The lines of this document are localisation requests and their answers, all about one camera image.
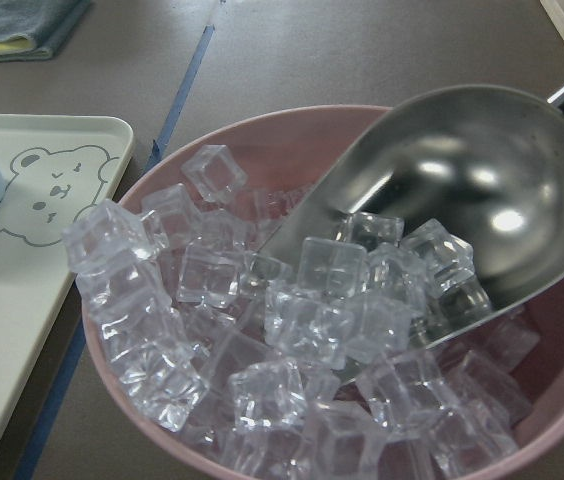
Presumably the grey folded cloth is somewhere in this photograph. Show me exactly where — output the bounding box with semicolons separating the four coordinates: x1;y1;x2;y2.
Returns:
0;1;92;62

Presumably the pile of clear ice cubes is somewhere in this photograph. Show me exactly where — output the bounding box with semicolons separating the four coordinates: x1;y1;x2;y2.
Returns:
63;145;538;479

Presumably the cream bear tray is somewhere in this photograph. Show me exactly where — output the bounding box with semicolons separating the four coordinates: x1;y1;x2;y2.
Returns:
0;112;137;480

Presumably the stainless steel ice scoop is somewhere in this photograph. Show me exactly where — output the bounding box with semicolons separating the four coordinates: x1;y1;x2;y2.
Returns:
263;85;564;315

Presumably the pink bowl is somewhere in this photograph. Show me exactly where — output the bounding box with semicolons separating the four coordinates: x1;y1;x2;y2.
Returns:
80;103;564;480

